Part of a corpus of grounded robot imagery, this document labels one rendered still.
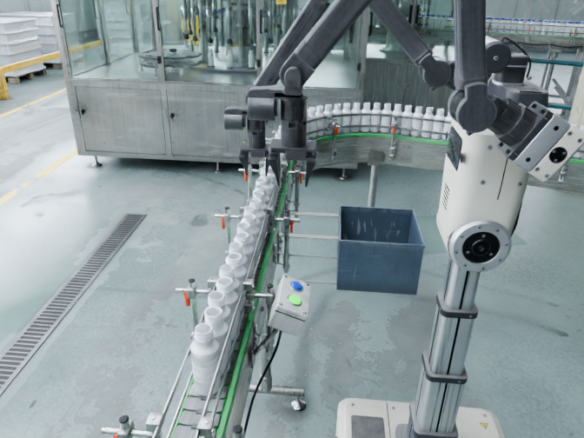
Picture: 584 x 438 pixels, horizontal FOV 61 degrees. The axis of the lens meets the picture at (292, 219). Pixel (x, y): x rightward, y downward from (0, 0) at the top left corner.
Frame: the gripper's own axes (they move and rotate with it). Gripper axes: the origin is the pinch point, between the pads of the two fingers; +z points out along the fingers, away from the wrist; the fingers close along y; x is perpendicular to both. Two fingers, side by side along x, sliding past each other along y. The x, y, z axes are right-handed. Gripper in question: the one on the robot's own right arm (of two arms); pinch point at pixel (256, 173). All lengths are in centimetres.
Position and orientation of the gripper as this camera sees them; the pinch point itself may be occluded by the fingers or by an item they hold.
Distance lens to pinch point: 163.7
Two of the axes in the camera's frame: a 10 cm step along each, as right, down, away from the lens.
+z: -0.2, 9.0, 4.4
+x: -0.9, 4.4, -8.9
